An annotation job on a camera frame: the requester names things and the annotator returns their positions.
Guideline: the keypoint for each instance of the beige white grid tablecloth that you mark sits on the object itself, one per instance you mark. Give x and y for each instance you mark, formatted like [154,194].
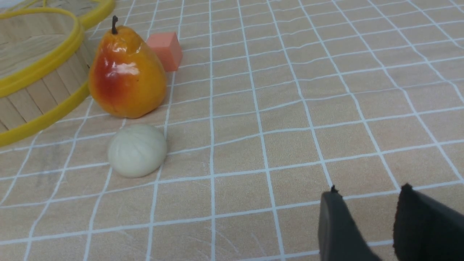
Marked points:
[274,102]

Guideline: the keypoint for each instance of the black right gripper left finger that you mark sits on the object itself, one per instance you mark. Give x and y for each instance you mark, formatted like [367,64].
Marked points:
[338,235]

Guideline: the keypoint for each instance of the bamboo steamer tray yellow rim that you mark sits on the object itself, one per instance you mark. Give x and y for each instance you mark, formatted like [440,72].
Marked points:
[45,61]

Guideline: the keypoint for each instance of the orange yellow toy pear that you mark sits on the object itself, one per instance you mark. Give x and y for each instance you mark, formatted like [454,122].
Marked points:
[126,78]

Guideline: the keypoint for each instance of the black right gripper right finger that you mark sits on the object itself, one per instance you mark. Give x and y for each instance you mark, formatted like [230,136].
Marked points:
[425,229]

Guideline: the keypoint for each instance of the bamboo steamer lid yellow rim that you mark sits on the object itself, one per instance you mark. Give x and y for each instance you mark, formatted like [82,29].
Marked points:
[89,12]

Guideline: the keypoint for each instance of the orange pink cube block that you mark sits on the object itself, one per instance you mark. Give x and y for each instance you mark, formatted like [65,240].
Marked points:
[168,49]

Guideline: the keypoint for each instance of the white steamed bun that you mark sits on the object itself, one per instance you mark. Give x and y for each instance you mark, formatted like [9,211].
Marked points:
[137,150]

